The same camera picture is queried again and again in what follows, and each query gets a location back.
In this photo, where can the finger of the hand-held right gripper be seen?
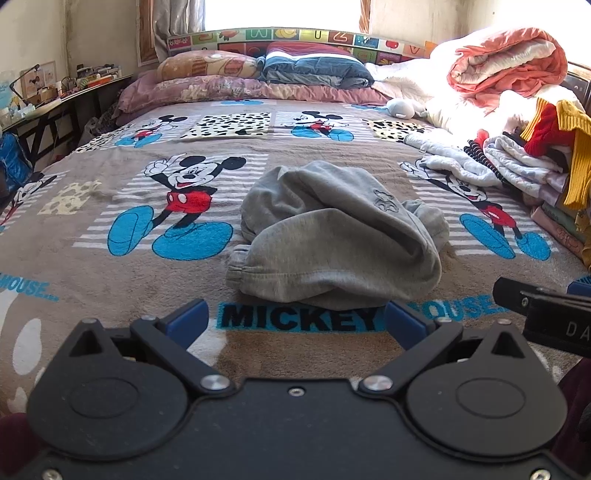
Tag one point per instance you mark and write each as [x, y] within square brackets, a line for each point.
[554, 323]
[581, 285]

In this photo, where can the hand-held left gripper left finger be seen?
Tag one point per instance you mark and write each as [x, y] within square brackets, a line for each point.
[189, 321]

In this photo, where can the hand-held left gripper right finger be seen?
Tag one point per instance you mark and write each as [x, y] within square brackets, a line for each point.
[406, 323]

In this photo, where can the grey sweatpants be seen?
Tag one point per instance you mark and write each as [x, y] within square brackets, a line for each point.
[332, 240]

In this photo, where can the pile of folded clothes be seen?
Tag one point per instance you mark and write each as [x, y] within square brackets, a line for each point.
[531, 170]

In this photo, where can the person's maroon clothing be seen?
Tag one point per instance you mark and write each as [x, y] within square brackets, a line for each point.
[577, 415]

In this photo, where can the cartoon mouse printed blanket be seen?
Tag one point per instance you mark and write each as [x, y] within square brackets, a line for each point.
[92, 277]

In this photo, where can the yellow knit garment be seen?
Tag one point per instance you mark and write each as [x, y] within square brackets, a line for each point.
[577, 152]

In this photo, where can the red knit garment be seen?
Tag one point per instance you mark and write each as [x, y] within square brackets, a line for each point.
[545, 134]

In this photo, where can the white grey fleece garment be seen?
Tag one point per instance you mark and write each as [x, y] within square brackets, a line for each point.
[452, 164]

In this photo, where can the black white striped garment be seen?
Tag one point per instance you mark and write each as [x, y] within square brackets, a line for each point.
[475, 152]

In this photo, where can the grey plush toy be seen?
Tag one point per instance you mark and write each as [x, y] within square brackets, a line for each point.
[401, 107]

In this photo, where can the dark patterned cloth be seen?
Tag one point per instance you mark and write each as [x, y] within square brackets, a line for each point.
[101, 122]

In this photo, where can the coral rolled quilt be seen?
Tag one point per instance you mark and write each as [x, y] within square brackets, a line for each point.
[508, 60]

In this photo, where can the blue plastic bag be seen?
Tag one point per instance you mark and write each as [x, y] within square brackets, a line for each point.
[14, 157]

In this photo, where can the white fluffy blanket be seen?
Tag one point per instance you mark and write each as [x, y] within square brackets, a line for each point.
[415, 78]

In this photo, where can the dark framed desk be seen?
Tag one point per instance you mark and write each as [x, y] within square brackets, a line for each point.
[69, 99]

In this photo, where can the orange floral pillow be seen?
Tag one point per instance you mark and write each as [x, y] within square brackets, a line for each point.
[207, 62]

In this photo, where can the clutter of small desk things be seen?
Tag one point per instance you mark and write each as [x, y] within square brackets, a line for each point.
[92, 76]

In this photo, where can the blue striped folded quilt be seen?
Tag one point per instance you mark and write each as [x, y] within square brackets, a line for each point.
[314, 67]

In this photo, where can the cartoon picture calendar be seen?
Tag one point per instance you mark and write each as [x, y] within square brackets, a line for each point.
[44, 76]

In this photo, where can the silver grey curtain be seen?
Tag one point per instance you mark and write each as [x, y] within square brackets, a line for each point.
[178, 18]

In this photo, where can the colourful picture-tile headboard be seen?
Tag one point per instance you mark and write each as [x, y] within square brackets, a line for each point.
[295, 34]

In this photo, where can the orange brown curtain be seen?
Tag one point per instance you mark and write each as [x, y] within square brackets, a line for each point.
[365, 16]

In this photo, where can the bright window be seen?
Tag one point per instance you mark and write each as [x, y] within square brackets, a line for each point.
[281, 14]

